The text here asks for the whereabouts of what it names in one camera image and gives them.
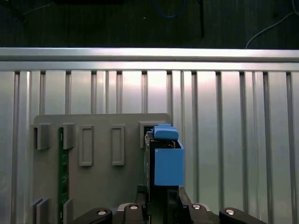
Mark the hard disk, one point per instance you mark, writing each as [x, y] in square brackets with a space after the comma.
[169, 168]

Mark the grey plastic parts rack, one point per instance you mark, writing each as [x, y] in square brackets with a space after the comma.
[102, 182]

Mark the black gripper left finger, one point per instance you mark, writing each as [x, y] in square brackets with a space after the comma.
[142, 210]

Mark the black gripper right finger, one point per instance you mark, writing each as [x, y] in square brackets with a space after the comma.
[182, 210]

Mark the black metal post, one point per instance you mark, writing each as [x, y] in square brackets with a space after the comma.
[202, 18]

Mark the green RAM stick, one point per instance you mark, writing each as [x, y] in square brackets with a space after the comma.
[63, 175]

